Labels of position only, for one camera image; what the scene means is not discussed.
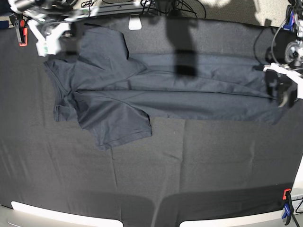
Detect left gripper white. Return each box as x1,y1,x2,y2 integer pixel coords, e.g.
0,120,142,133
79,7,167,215
263,63,303,108

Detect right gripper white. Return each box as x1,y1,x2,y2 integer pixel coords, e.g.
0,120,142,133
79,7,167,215
27,18,83,45

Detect black t-shirt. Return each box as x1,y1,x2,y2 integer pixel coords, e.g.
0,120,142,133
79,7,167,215
45,27,290,150

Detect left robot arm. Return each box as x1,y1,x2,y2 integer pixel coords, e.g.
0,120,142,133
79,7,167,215
263,0,303,108

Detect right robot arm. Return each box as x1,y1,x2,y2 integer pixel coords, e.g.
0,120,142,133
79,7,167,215
0,0,100,55

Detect orange clamp top left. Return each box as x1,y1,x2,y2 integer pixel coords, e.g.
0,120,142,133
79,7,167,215
14,19,28,47

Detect blue clamp top right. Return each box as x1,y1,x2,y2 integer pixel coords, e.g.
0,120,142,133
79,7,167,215
283,5,296,33

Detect white tab on table edge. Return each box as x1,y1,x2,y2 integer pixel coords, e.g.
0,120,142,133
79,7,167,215
128,15,142,31

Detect black table cover cloth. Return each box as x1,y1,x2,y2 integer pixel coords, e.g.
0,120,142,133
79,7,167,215
0,17,303,227

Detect orange blue clamp bottom right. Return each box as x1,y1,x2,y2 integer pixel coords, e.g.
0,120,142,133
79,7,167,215
281,188,300,227

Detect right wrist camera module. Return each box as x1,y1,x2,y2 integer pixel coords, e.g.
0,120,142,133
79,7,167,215
36,40,61,57

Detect black cable bundle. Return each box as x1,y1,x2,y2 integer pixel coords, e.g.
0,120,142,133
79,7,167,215
139,0,206,18

